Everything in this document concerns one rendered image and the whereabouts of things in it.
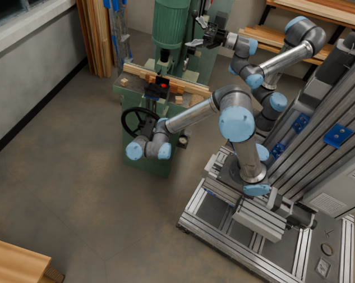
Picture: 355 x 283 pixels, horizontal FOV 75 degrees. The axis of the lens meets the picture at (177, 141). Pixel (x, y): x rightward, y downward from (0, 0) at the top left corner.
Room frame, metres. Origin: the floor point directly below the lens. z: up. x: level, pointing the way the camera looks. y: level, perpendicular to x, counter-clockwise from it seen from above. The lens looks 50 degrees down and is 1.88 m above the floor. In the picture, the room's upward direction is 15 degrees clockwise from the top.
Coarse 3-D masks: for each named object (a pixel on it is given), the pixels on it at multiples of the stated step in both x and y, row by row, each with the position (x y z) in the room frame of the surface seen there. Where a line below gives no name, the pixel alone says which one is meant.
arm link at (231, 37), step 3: (231, 33) 1.17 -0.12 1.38; (228, 36) 1.16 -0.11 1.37; (231, 36) 1.16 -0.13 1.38; (234, 36) 1.16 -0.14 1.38; (228, 39) 1.15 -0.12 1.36; (231, 39) 1.15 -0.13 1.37; (234, 39) 1.15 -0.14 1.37; (228, 42) 1.14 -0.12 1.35; (231, 42) 1.14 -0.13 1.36; (234, 42) 1.14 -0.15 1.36; (225, 45) 1.15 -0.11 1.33; (228, 45) 1.14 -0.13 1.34; (231, 45) 1.14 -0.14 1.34; (228, 48) 1.16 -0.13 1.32; (231, 48) 1.15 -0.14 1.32
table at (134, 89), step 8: (128, 72) 1.31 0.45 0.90; (120, 80) 1.20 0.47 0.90; (128, 80) 1.23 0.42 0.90; (136, 80) 1.25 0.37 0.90; (144, 80) 1.27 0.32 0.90; (120, 88) 1.14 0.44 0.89; (128, 88) 1.15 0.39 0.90; (136, 88) 1.17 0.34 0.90; (128, 96) 1.13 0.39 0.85; (136, 96) 1.13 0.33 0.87; (184, 96) 1.22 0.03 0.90; (168, 104) 1.12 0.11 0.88; (176, 104) 1.12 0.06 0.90; (184, 104) 1.13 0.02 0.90
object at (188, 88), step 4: (140, 72) 1.29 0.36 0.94; (144, 72) 1.30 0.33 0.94; (140, 76) 1.29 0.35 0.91; (144, 76) 1.29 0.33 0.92; (180, 84) 1.28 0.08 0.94; (184, 84) 1.29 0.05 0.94; (188, 88) 1.27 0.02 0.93; (192, 88) 1.27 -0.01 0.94; (196, 88) 1.28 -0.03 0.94; (188, 92) 1.27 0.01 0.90; (192, 92) 1.27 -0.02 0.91; (196, 92) 1.26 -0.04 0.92; (200, 92) 1.26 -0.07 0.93; (204, 92) 1.26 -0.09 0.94; (208, 92) 1.27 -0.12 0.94; (204, 96) 1.26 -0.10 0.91; (208, 96) 1.26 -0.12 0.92
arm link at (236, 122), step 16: (224, 96) 0.69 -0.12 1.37; (240, 96) 0.68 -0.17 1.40; (224, 112) 0.61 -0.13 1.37; (240, 112) 0.59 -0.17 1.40; (224, 128) 0.57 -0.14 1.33; (240, 128) 0.57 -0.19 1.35; (240, 144) 0.59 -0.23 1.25; (240, 160) 0.61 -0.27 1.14; (256, 160) 0.61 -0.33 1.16; (256, 176) 0.60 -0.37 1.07; (256, 192) 0.58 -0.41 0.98
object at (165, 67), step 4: (172, 56) 1.37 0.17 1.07; (168, 60) 1.31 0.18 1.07; (156, 64) 1.24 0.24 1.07; (160, 64) 1.25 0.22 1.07; (164, 64) 1.26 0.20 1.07; (168, 64) 1.27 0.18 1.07; (156, 68) 1.24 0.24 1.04; (160, 68) 1.24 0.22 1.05; (164, 68) 1.24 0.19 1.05; (168, 68) 1.29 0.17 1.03; (156, 72) 1.24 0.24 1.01; (160, 72) 1.24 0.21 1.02; (164, 72) 1.24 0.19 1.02
